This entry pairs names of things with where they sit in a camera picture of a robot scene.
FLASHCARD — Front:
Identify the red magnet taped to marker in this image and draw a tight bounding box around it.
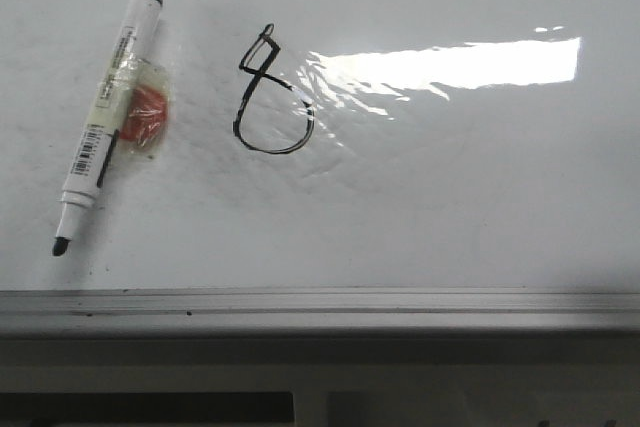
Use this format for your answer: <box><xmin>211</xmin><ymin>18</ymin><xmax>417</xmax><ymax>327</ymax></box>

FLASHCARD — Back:
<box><xmin>118</xmin><ymin>61</ymin><xmax>172</xmax><ymax>160</ymax></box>

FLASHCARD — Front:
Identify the white black whiteboard marker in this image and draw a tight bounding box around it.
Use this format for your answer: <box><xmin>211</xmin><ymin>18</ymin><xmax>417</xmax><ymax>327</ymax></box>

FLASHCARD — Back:
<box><xmin>52</xmin><ymin>0</ymin><xmax>163</xmax><ymax>257</ymax></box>

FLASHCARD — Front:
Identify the black handwritten figure eight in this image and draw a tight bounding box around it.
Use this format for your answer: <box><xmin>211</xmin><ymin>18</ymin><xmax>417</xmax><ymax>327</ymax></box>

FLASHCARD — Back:
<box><xmin>232</xmin><ymin>22</ymin><xmax>317</xmax><ymax>156</ymax></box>

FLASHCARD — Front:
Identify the white whiteboard with aluminium frame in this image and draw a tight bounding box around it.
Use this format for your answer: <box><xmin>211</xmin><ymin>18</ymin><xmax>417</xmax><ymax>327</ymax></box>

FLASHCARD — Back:
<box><xmin>1</xmin><ymin>0</ymin><xmax>639</xmax><ymax>337</ymax></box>

